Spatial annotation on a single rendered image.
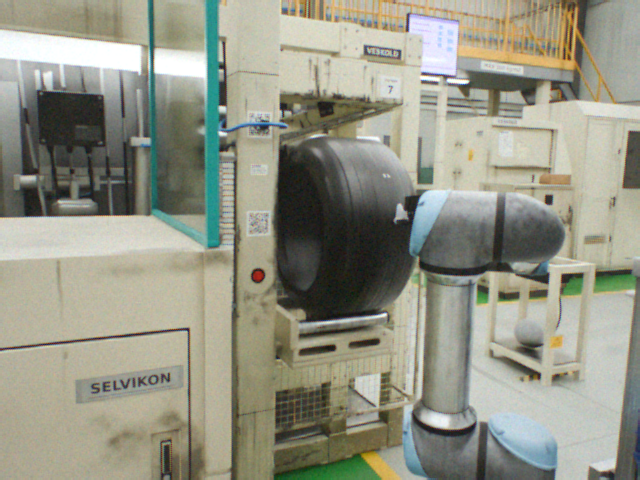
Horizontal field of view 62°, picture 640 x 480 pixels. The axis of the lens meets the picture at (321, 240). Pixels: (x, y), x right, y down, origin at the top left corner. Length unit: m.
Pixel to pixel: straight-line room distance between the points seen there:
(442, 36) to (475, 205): 4.95
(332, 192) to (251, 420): 0.76
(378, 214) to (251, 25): 0.64
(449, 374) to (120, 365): 0.53
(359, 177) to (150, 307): 0.89
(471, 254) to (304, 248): 1.23
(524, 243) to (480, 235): 0.07
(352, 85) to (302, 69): 0.21
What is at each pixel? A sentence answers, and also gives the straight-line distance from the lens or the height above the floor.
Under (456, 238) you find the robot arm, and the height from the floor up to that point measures 1.29.
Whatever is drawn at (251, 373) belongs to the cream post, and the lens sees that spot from 1.71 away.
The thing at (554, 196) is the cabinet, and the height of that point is 1.12.
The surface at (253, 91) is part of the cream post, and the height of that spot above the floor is 1.60.
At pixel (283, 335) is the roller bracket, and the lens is 1.63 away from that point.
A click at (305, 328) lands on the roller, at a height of 0.90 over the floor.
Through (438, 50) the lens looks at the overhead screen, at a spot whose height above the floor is 2.56.
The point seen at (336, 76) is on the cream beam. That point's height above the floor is 1.72.
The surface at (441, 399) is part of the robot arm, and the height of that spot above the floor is 1.00.
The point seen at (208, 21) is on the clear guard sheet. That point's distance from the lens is 0.83.
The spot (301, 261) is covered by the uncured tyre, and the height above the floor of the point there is 1.03.
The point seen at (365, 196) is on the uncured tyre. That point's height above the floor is 1.31.
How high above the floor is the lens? 1.40
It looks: 8 degrees down
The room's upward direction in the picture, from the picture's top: 1 degrees clockwise
